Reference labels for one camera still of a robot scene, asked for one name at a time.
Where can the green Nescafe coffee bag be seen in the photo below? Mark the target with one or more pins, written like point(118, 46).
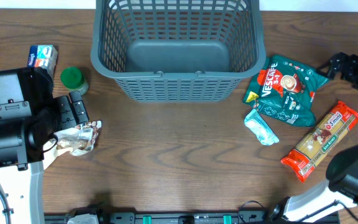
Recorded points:
point(284, 90)

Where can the tissue pocket pack bundle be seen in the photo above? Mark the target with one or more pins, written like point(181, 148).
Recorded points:
point(43, 56)

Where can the green lid jar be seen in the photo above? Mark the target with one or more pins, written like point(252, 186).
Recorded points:
point(74, 80)

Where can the white brown snack pouch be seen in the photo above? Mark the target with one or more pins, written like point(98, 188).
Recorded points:
point(77, 141)

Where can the red spaghetti pasta pack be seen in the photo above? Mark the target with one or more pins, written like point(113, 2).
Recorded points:
point(316, 145)

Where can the grey plastic basket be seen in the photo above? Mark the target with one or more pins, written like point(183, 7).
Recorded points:
point(178, 50)

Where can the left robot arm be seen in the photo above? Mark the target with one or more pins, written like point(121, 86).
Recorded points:
point(29, 117)

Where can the light blue wipes packet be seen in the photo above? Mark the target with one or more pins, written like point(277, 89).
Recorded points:
point(260, 128)

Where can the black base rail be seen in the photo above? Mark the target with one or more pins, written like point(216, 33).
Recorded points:
point(93, 215)

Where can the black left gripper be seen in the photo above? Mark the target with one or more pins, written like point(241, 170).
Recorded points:
point(72, 112)

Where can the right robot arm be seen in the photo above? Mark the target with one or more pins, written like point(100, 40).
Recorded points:
point(339, 190)

